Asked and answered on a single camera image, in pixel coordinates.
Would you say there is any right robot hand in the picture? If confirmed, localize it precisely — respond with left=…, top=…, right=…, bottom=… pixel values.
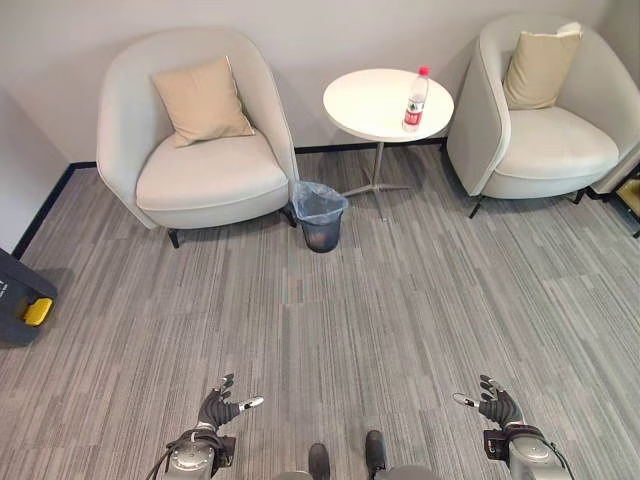
left=452, top=374, right=525, bottom=430

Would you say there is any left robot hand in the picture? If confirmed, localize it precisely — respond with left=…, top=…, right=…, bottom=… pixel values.
left=196, top=372, right=265, bottom=432

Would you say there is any yellow trash can pedal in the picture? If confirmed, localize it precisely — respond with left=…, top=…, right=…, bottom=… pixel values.
left=23, top=297, right=54, bottom=327

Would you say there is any small dark trash bin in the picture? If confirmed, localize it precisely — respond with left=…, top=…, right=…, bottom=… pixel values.
left=298, top=209, right=345, bottom=253

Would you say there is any large grey trash can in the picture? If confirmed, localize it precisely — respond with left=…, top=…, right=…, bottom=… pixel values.
left=0, top=246, right=59, bottom=349

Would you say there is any translucent blue bin bag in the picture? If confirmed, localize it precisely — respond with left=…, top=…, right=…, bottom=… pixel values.
left=290, top=180, right=350, bottom=224

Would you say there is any left dark robot foot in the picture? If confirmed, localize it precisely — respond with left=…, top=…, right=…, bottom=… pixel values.
left=307, top=442, right=332, bottom=480

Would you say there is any dark robot foot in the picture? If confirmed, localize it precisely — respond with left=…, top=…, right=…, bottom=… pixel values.
left=364, top=429, right=387, bottom=480
left=307, top=442, right=332, bottom=480

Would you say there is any right dark robot foot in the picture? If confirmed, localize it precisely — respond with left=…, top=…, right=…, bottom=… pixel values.
left=364, top=429, right=387, bottom=480

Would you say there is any dark cabinet with gold trim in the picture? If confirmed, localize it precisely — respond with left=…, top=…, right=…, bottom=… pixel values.
left=613, top=158, right=640, bottom=232

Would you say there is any light grey armchair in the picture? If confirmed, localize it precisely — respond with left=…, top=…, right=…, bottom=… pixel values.
left=96, top=27, right=300, bottom=250
left=446, top=12, right=640, bottom=220

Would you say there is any beige square cushion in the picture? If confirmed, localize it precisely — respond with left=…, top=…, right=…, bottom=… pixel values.
left=502, top=30, right=583, bottom=111
left=150, top=55, right=256, bottom=149

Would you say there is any clear plastic water bottle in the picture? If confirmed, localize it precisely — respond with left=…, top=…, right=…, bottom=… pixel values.
left=402, top=65, right=431, bottom=133

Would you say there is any white round side table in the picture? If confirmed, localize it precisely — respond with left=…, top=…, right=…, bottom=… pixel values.
left=322, top=68, right=455, bottom=199

